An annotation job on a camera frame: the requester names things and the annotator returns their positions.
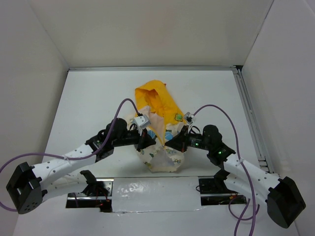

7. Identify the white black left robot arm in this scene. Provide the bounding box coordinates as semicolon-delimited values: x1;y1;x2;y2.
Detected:
6;115;155;214

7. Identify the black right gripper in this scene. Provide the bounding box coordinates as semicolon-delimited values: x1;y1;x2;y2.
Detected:
165;125;212;152

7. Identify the yellow cream dinosaur kids jacket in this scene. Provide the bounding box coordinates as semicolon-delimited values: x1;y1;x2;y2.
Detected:
135;80;185;173

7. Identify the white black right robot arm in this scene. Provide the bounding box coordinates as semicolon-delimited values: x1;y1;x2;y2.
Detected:
165;125;306;229

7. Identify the aluminium frame rail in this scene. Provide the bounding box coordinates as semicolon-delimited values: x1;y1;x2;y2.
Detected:
55;66;271;170

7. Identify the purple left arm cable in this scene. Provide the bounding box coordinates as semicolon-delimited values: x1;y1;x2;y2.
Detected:
0;98;142;212

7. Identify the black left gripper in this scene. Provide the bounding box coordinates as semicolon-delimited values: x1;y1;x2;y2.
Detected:
113;126;156;152

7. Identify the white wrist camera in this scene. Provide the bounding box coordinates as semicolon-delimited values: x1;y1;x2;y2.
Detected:
184;112;195;125
132;115;151;130

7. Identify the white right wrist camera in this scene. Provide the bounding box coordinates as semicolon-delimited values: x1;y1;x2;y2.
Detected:
184;112;195;125

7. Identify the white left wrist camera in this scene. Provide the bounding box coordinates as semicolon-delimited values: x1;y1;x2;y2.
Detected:
132;115;151;130

